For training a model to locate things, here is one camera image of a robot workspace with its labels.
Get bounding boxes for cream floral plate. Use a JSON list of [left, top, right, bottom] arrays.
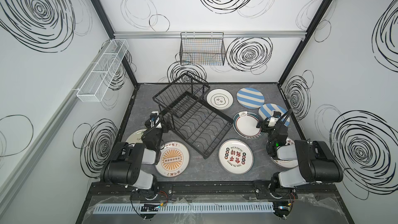
[[125, 129, 146, 145]]

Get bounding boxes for black wire wall basket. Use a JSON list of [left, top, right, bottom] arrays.
[[179, 32, 227, 66]]

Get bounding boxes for white plate black flower outline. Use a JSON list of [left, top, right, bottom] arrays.
[[206, 89, 234, 110]]

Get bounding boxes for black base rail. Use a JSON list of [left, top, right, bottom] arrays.
[[87, 180, 338, 201]]

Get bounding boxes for orange sunburst plate left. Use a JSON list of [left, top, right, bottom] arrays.
[[155, 142, 190, 177]]

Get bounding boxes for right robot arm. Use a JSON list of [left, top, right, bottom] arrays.
[[256, 117, 344, 198]]

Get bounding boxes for orange sunburst plate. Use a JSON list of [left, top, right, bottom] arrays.
[[155, 142, 190, 177], [271, 138, 298, 169]]

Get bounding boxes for white mesh wall shelf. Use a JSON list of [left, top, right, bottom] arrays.
[[77, 39, 129, 103]]

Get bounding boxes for white plate green red rim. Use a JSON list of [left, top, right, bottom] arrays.
[[233, 112, 263, 140]]

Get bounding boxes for black wire dish rack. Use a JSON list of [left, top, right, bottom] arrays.
[[152, 73, 233, 159]]

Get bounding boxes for blue striped plate rear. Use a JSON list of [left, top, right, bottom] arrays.
[[236, 88, 265, 109]]

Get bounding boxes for white plate red characters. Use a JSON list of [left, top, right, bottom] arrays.
[[218, 140, 254, 175]]

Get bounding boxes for grey slotted cable duct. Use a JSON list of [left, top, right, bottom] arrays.
[[89, 202, 275, 214]]

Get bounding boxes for blue striped plate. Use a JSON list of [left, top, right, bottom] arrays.
[[259, 103, 287, 120], [236, 88, 265, 109]]

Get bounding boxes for blue striped plate right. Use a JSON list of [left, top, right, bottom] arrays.
[[259, 103, 287, 120]]

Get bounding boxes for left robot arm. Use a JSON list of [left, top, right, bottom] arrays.
[[100, 111, 164, 191]]

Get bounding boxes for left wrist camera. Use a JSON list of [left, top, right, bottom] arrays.
[[150, 111, 159, 118]]

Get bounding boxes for orange sunburst plate right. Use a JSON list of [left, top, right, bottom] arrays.
[[271, 138, 298, 169]]

